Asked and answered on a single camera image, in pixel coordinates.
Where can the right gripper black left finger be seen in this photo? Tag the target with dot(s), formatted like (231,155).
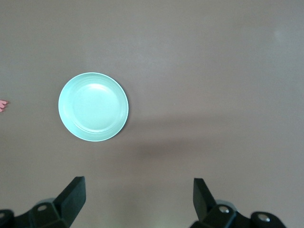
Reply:
(69,204)

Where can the green plate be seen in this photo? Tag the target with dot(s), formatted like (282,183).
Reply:
(93,107)

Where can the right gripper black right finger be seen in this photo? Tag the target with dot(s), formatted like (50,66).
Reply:
(204,202)

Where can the red letter m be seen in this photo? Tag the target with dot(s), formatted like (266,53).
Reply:
(2,105)

